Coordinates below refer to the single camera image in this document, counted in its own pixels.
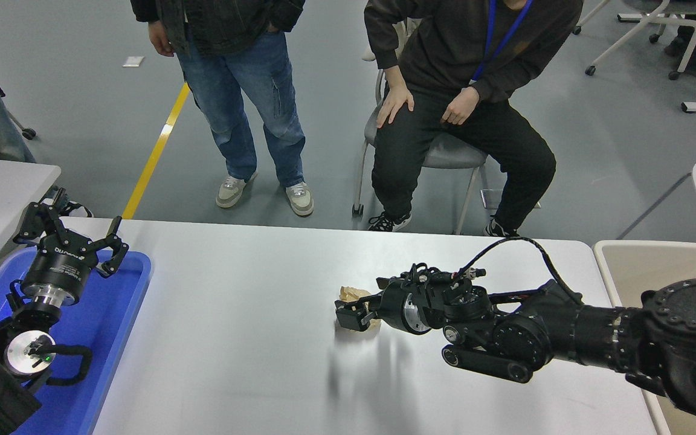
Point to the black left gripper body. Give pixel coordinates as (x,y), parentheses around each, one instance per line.
(61,263)

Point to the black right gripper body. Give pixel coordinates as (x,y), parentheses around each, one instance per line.
(391,308)

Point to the tan paper ball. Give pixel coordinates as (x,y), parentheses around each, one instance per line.
(351,294)

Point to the person's right hand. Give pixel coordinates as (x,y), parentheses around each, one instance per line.
(161,37)
(395,103)

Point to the person's left hand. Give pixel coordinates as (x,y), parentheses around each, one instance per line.
(461,109)

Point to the blue plastic tray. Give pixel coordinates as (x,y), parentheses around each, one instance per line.
(106,314)

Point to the chair leg with black caster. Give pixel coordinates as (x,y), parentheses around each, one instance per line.
(28,134)

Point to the yellow floor tape line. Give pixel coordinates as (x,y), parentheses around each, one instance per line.
(164,136)

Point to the grey chair with casters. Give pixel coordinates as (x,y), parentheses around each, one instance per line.
(451,154)

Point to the white paper scrap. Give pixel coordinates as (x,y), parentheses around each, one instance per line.
(133,61)

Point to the large pale plastic bin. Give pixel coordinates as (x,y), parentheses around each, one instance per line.
(644,266)

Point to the white frame office chair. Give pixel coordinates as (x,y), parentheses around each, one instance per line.
(674,5)

